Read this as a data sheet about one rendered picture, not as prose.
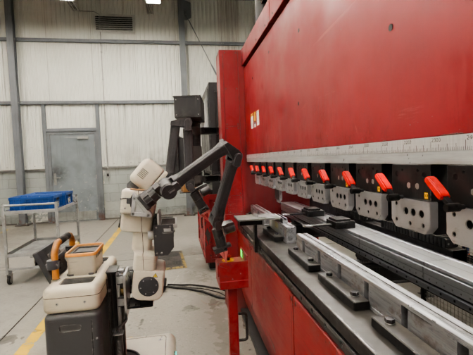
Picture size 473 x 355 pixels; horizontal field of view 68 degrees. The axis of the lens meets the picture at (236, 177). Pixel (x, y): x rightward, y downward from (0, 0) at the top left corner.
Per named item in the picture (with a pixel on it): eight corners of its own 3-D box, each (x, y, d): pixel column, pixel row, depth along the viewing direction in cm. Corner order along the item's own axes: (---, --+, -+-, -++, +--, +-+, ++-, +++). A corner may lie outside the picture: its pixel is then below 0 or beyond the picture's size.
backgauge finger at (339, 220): (300, 227, 192) (300, 218, 192) (345, 224, 196) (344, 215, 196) (307, 231, 181) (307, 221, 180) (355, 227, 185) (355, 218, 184)
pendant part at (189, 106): (184, 187, 367) (180, 104, 363) (207, 185, 368) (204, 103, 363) (177, 191, 316) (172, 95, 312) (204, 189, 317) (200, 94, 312)
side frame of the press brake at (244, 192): (224, 303, 336) (215, 58, 324) (310, 294, 349) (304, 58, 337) (228, 314, 311) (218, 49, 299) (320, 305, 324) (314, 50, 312)
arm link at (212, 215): (226, 146, 185) (235, 153, 175) (236, 148, 187) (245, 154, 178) (205, 220, 195) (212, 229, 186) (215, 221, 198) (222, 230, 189)
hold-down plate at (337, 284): (317, 279, 141) (317, 272, 141) (330, 278, 142) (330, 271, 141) (354, 311, 111) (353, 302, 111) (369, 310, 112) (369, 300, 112)
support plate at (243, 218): (234, 217, 230) (234, 215, 230) (272, 214, 234) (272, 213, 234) (238, 221, 213) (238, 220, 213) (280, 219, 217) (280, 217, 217)
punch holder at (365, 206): (355, 213, 116) (355, 163, 115) (379, 212, 117) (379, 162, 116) (381, 221, 101) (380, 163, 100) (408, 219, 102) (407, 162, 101)
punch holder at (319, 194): (311, 200, 155) (310, 163, 154) (329, 198, 156) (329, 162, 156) (324, 204, 140) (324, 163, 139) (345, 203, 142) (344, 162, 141)
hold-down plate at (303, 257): (288, 253, 180) (287, 248, 180) (298, 253, 181) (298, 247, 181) (308, 272, 151) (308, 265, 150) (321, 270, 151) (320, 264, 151)
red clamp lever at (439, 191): (424, 175, 76) (450, 208, 69) (441, 174, 77) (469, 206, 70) (420, 180, 77) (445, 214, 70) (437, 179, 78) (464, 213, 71)
